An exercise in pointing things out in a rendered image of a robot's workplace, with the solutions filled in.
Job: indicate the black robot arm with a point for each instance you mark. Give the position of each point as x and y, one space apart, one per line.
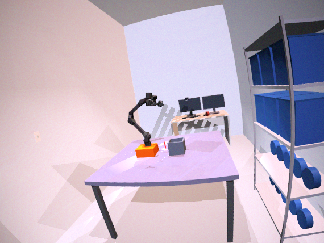
131 120

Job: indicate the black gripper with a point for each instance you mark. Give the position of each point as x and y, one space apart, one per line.
153 103

